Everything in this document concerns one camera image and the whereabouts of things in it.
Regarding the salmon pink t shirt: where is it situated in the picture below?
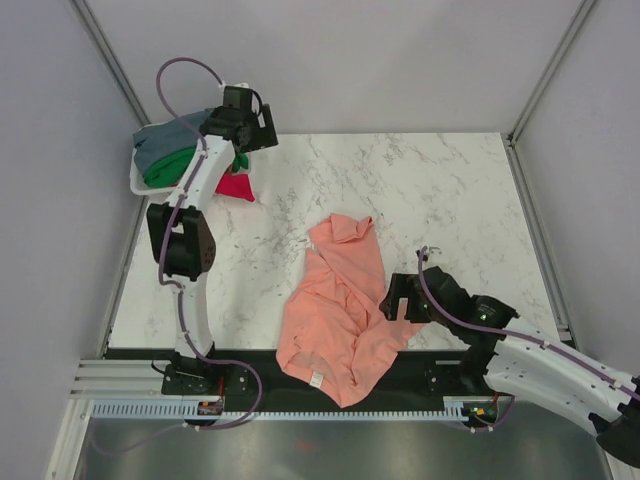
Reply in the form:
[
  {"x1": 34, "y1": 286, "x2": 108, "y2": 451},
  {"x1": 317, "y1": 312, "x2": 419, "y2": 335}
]
[{"x1": 276, "y1": 213, "x2": 421, "y2": 408}]

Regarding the white plastic laundry basket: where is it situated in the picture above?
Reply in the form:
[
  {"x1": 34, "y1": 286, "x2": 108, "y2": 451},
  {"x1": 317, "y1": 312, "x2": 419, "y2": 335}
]
[{"x1": 130, "y1": 147, "x2": 179, "y2": 195}]

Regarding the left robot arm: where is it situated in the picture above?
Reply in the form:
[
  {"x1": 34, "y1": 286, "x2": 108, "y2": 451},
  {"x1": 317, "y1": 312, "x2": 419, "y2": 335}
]
[{"x1": 146, "y1": 85, "x2": 278, "y2": 393}]

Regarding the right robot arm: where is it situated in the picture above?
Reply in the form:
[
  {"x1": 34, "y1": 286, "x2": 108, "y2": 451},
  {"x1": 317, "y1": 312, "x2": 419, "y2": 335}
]
[{"x1": 379, "y1": 267, "x2": 639, "y2": 467}]

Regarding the red t shirt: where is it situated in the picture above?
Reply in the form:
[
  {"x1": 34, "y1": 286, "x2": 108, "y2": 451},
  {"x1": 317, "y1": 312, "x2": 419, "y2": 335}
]
[{"x1": 215, "y1": 172, "x2": 255, "y2": 202}]

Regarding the green t shirt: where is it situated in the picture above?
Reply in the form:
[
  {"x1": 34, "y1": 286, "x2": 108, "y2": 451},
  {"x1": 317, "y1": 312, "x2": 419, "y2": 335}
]
[{"x1": 143, "y1": 147, "x2": 250, "y2": 188}]

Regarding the grey blue t shirt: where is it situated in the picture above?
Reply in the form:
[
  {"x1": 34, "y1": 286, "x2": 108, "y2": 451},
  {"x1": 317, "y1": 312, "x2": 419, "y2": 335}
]
[{"x1": 133, "y1": 109, "x2": 212, "y2": 176}]

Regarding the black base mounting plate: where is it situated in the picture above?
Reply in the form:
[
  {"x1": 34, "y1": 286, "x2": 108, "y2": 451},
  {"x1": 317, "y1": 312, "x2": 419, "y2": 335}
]
[{"x1": 160, "y1": 348, "x2": 519, "y2": 414}]

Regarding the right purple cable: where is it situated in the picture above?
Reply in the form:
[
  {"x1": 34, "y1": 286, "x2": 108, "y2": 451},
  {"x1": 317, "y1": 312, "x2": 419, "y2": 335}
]
[{"x1": 417, "y1": 249, "x2": 640, "y2": 435}]

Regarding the purple cable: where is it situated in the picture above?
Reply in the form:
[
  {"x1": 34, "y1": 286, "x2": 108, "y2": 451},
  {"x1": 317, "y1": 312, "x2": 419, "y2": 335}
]
[
  {"x1": 417, "y1": 249, "x2": 640, "y2": 435},
  {"x1": 155, "y1": 57, "x2": 266, "y2": 454}
]

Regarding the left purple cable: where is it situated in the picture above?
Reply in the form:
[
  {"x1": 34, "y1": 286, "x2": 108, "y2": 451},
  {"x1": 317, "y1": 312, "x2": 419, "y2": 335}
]
[{"x1": 155, "y1": 57, "x2": 266, "y2": 454}]

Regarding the right aluminium frame post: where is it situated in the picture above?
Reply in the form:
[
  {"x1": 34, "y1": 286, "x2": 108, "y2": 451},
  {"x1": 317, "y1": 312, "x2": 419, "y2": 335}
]
[{"x1": 505, "y1": 0, "x2": 599, "y2": 146}]

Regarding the aluminium frame post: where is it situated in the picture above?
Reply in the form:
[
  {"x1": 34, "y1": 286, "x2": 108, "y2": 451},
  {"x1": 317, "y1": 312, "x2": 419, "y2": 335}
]
[
  {"x1": 69, "y1": 0, "x2": 151, "y2": 127},
  {"x1": 505, "y1": 0, "x2": 599, "y2": 146}
]

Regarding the left aluminium frame post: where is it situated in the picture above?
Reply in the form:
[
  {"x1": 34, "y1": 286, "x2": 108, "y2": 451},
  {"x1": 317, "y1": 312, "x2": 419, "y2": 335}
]
[{"x1": 69, "y1": 0, "x2": 151, "y2": 127}]

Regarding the white slotted cable duct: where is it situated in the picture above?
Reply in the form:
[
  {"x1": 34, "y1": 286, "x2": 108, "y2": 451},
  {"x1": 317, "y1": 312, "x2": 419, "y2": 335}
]
[{"x1": 91, "y1": 399, "x2": 469, "y2": 422}]

